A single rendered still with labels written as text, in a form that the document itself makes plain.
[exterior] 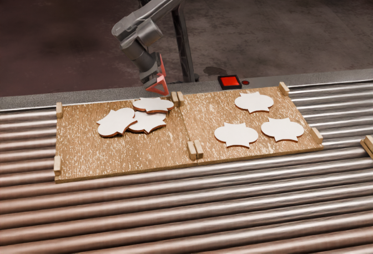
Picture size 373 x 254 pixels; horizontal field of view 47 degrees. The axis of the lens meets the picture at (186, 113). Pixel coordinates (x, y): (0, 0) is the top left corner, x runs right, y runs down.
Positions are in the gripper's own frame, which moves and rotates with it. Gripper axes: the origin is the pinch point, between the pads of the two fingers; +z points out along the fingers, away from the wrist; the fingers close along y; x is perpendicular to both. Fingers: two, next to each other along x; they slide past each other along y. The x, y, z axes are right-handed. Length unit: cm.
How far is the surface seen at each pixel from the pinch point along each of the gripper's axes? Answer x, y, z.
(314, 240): -22, -55, 28
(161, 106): 5.9, -0.8, 6.6
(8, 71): 155, 177, 34
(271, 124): -22.3, -11.0, 28.2
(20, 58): 151, 198, 38
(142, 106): 10.4, -1.7, 2.3
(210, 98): -6.9, 6.8, 20.0
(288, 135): -25.7, -17.0, 30.2
